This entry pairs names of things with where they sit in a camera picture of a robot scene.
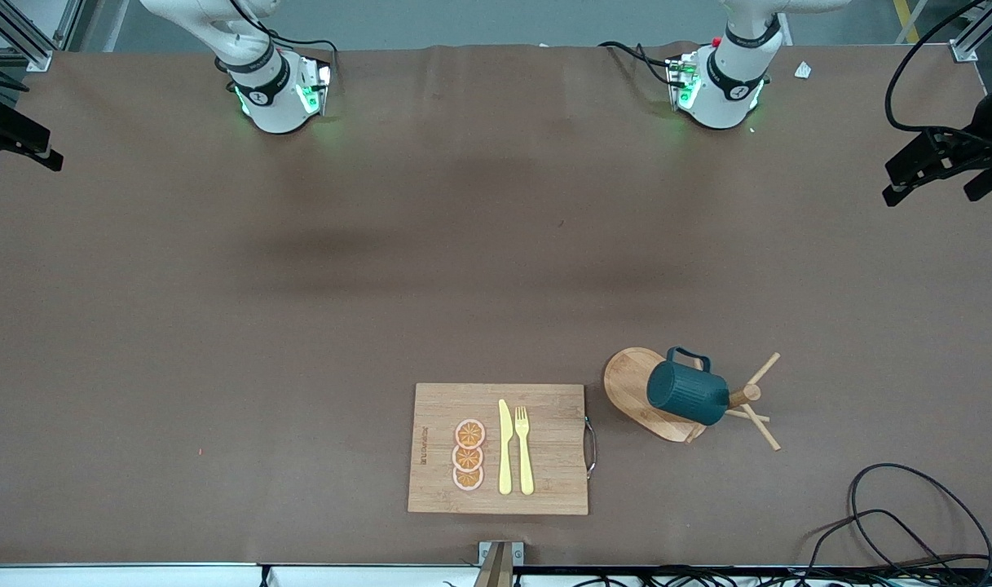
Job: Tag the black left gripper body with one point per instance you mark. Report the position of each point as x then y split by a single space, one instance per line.
978 134

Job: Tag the dark green ribbed cup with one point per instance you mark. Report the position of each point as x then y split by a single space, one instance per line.
687 395

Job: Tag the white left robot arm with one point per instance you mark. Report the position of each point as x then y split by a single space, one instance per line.
720 90

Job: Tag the wooden cup rack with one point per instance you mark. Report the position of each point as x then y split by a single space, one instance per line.
626 387

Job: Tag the white paper scrap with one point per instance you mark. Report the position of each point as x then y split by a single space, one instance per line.
804 70

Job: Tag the bamboo cutting board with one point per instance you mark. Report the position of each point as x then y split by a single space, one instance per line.
544 456

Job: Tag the yellow plastic fork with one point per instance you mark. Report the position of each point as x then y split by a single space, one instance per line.
526 461

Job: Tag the yellow plastic knife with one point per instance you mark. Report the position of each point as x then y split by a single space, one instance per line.
505 456

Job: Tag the orange slice toy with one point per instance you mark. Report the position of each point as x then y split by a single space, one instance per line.
468 479
469 434
468 458

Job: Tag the aluminium frame profile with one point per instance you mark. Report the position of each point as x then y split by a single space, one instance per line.
972 37
23 45

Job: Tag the metal bracket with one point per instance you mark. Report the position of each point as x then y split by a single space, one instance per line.
512 553

